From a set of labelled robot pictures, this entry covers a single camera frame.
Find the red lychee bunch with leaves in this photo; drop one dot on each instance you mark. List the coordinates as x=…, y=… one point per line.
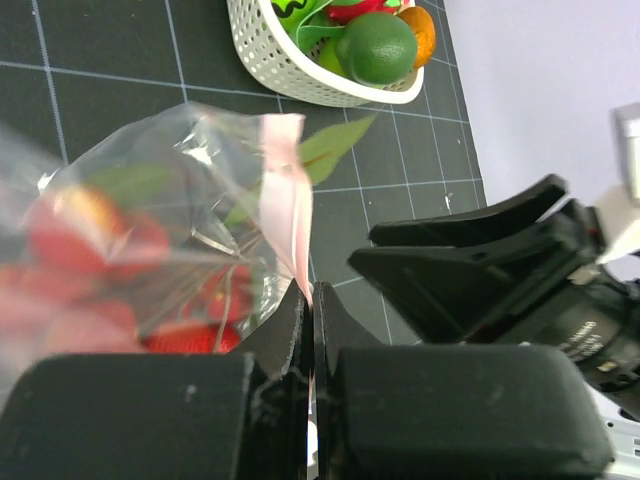
x=165, y=260

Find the pink dragon fruit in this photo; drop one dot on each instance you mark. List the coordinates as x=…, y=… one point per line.
x=344, y=11

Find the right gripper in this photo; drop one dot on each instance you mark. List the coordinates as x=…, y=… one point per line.
x=558, y=285

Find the dark green avocado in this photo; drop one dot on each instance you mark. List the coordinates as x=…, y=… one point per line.
x=376, y=49

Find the brown kiwi fruit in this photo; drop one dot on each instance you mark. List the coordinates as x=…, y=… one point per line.
x=423, y=27

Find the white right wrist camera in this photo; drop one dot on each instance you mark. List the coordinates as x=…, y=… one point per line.
x=618, y=208

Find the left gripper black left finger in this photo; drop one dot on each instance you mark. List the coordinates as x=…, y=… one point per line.
x=241, y=415

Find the white perforated plastic basket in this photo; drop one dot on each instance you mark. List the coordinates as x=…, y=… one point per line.
x=271, y=57

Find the clear zip bag pink zipper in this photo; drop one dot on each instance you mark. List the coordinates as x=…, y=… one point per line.
x=175, y=215

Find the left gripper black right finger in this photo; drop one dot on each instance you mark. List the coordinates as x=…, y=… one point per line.
x=448, y=411

